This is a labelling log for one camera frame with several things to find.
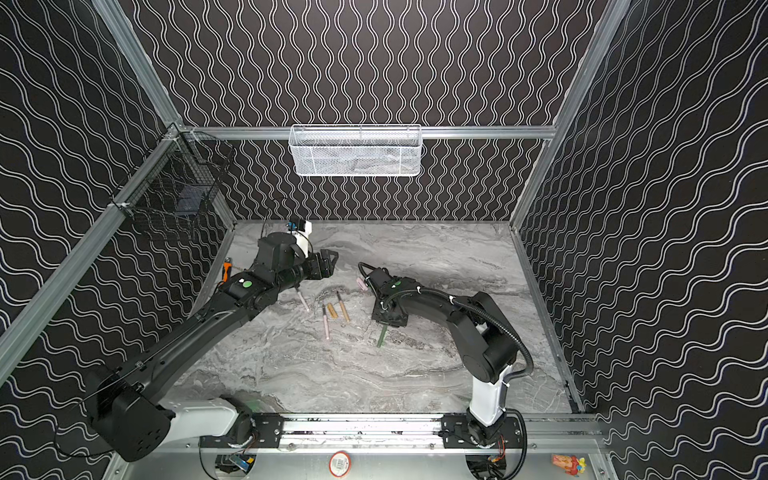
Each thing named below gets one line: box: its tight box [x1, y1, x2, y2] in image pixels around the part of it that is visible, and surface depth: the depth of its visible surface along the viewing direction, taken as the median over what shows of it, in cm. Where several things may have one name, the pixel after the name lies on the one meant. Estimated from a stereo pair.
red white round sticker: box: [328, 451, 352, 478], surface depth 70 cm
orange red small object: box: [551, 454, 586, 478], surface depth 70 cm
